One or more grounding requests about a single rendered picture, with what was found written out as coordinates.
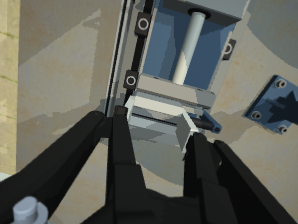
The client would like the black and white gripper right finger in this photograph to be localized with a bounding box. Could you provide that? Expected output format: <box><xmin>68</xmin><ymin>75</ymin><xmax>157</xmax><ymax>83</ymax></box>
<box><xmin>175</xmin><ymin>109</ymin><xmax>298</xmax><ymax>224</ymax></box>

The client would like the grey rectangular block with slot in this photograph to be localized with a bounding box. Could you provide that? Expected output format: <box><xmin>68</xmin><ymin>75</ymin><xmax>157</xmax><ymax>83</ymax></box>
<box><xmin>129</xmin><ymin>91</ymin><xmax>184</xmax><ymax>135</ymax></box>

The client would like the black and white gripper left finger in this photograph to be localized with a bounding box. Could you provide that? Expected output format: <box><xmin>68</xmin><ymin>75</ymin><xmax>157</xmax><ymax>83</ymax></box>
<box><xmin>0</xmin><ymin>95</ymin><xmax>158</xmax><ymax>224</ymax></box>

